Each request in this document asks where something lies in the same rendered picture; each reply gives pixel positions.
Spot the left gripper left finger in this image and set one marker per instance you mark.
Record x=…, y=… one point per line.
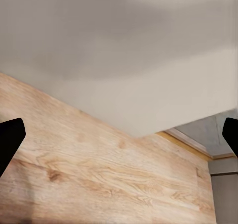
x=12, y=134

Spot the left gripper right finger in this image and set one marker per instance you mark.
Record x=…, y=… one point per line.
x=230, y=133

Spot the fixed window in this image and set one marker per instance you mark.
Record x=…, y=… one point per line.
x=203, y=137

